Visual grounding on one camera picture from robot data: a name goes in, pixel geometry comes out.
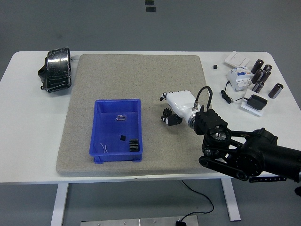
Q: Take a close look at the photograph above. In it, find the blue plastic box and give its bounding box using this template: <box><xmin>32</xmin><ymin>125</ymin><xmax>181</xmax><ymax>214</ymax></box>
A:
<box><xmin>89</xmin><ymin>98</ymin><xmax>143</xmax><ymax>163</ymax></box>

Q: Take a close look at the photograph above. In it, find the grey metal floor plate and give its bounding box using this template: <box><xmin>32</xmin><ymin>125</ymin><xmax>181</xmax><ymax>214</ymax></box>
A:
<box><xmin>80</xmin><ymin>215</ymin><xmax>199</xmax><ymax>226</ymax></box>

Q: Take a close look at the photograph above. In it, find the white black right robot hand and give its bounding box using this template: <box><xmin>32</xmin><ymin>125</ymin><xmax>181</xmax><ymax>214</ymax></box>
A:
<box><xmin>159</xmin><ymin>89</ymin><xmax>200</xmax><ymax>126</ymax></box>

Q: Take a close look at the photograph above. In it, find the white wall switch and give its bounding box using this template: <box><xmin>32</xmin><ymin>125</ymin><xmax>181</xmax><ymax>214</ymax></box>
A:
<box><xmin>224</xmin><ymin>51</ymin><xmax>251</xmax><ymax>68</ymax></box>

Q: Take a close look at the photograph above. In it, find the white table leg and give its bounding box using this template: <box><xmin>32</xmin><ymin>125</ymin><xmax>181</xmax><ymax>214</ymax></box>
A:
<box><xmin>50</xmin><ymin>183</ymin><xmax>69</xmax><ymax>226</ymax></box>
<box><xmin>220</xmin><ymin>178</ymin><xmax>242</xmax><ymax>222</ymax></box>

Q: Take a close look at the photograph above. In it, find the black adapter cord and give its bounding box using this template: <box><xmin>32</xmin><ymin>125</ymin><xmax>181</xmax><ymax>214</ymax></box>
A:
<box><xmin>221</xmin><ymin>81</ymin><xmax>249</xmax><ymax>104</ymax></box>

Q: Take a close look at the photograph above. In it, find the black floor cable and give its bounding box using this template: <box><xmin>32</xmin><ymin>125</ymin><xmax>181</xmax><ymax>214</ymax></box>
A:
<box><xmin>181</xmin><ymin>180</ymin><xmax>214</xmax><ymax>221</ymax></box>

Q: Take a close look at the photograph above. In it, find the flat white block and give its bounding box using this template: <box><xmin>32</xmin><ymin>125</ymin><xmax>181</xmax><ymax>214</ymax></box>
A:
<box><xmin>240</xmin><ymin>89</ymin><xmax>265</xmax><ymax>118</ymax></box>

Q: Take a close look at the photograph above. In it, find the black wrapped keyboard device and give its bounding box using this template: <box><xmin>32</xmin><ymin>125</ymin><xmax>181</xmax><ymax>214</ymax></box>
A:
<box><xmin>38</xmin><ymin>47</ymin><xmax>73</xmax><ymax>93</ymax></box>

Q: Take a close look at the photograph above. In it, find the large black gear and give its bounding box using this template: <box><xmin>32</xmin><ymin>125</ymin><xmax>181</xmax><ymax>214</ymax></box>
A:
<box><xmin>128</xmin><ymin>138</ymin><xmax>141</xmax><ymax>153</ymax></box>

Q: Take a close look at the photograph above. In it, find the white blue circuit breaker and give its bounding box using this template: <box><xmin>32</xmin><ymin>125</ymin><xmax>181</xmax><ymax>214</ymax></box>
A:
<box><xmin>227</xmin><ymin>66</ymin><xmax>254</xmax><ymax>93</ymax></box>

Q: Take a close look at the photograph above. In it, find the black table control panel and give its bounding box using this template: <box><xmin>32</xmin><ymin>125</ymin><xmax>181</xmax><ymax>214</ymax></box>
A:
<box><xmin>249</xmin><ymin>177</ymin><xmax>288</xmax><ymax>183</ymax></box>

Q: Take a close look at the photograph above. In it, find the grey-brown mat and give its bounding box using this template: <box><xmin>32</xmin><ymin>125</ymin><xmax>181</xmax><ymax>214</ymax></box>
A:
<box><xmin>55</xmin><ymin>54</ymin><xmax>224</xmax><ymax>176</ymax></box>

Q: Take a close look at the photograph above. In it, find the black power adapter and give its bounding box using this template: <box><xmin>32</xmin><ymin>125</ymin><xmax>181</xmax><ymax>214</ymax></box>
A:
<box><xmin>246</xmin><ymin>94</ymin><xmax>268</xmax><ymax>111</ymax></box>

